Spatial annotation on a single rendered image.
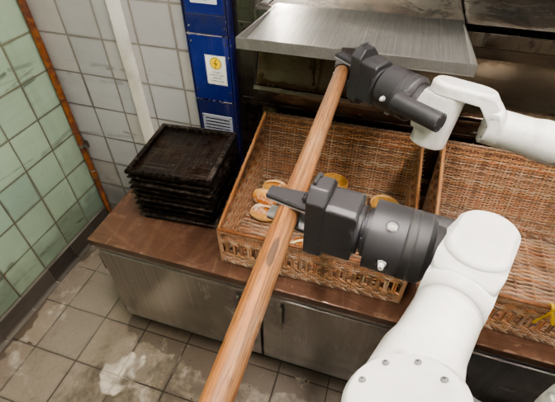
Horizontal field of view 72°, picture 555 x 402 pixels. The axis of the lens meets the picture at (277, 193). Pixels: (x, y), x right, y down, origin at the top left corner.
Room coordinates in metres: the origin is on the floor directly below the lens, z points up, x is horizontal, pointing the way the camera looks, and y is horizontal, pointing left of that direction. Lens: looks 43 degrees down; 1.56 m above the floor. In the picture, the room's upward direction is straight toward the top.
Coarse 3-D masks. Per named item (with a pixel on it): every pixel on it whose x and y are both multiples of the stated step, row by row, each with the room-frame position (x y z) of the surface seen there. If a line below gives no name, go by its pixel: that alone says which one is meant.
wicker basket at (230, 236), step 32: (288, 128) 1.15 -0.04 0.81; (352, 128) 1.10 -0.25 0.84; (256, 160) 1.07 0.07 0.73; (288, 160) 1.12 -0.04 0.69; (320, 160) 1.09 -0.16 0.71; (352, 160) 1.07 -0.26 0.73; (384, 160) 1.04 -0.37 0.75; (416, 160) 1.00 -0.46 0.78; (416, 192) 0.83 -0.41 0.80; (224, 224) 0.76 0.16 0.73; (256, 224) 0.90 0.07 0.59; (224, 256) 0.74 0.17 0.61; (256, 256) 0.71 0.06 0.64; (288, 256) 0.68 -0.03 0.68; (320, 256) 0.66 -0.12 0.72; (352, 256) 0.65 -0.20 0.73; (352, 288) 0.63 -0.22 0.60; (384, 288) 0.61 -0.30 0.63
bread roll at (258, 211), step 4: (256, 204) 0.94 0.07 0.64; (260, 204) 0.93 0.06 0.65; (264, 204) 0.93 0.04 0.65; (268, 204) 0.94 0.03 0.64; (252, 208) 0.93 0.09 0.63; (256, 208) 0.92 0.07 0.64; (260, 208) 0.92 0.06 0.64; (264, 208) 0.92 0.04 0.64; (268, 208) 0.92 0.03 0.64; (252, 212) 0.92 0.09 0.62; (256, 212) 0.91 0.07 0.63; (260, 212) 0.91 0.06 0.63; (264, 212) 0.91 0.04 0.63; (252, 216) 0.91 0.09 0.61; (256, 216) 0.90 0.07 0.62; (260, 216) 0.90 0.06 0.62; (264, 216) 0.90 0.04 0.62; (260, 220) 0.90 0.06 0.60; (264, 220) 0.89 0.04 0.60; (268, 220) 0.90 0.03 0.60; (272, 220) 0.90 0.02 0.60
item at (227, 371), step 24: (336, 72) 0.74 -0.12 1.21; (336, 96) 0.65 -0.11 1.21; (312, 144) 0.49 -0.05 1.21; (312, 168) 0.44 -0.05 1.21; (288, 216) 0.34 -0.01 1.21; (264, 240) 0.30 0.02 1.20; (288, 240) 0.30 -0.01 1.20; (264, 264) 0.26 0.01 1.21; (264, 288) 0.23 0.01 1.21; (240, 312) 0.20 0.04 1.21; (264, 312) 0.21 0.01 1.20; (240, 336) 0.18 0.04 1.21; (216, 360) 0.16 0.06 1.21; (240, 360) 0.16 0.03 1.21; (216, 384) 0.13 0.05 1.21
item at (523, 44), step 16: (256, 16) 1.23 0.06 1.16; (480, 32) 1.05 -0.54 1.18; (496, 32) 1.04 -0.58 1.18; (512, 32) 1.04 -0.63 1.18; (528, 32) 1.04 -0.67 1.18; (544, 32) 1.04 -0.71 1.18; (496, 48) 1.03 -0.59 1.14; (512, 48) 1.02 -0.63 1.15; (528, 48) 1.01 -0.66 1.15; (544, 48) 1.00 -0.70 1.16
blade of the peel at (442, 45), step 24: (264, 24) 1.09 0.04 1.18; (288, 24) 1.09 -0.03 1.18; (312, 24) 1.09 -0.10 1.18; (336, 24) 1.09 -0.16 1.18; (360, 24) 1.09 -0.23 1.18; (384, 24) 1.09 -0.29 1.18; (408, 24) 1.09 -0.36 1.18; (432, 24) 1.09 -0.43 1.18; (456, 24) 1.09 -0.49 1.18; (240, 48) 0.93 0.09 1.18; (264, 48) 0.92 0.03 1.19; (288, 48) 0.90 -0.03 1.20; (312, 48) 0.88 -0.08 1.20; (336, 48) 0.93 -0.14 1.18; (384, 48) 0.93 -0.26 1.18; (408, 48) 0.93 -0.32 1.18; (432, 48) 0.93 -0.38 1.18; (456, 48) 0.93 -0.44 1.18; (432, 72) 0.81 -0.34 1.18; (456, 72) 0.79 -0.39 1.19
